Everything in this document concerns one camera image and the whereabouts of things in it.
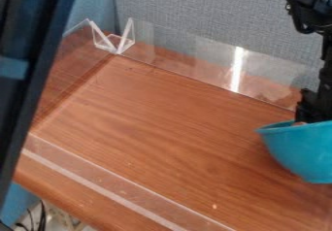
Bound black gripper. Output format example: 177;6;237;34
296;88;332;123

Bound blue plastic bowl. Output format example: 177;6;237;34
257;120;332;183

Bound brown toy mushroom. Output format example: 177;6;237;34
293;122;307;126

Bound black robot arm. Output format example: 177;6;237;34
285;0;332;123

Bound clear acrylic back barrier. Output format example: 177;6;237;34
123;19;317;110

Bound clear acrylic barrier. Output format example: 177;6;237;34
62;18;92;39
123;19;317;110
23;134;234;231

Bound clear acrylic front barrier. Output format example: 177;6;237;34
23;134;234;231

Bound clear acrylic left barrier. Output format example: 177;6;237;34
62;18;92;39

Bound dark blue foreground object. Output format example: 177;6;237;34
0;0;83;210

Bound clear acrylic corner bracket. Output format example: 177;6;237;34
88;18;137;54

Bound black floor cables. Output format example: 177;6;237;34
0;199;50;231

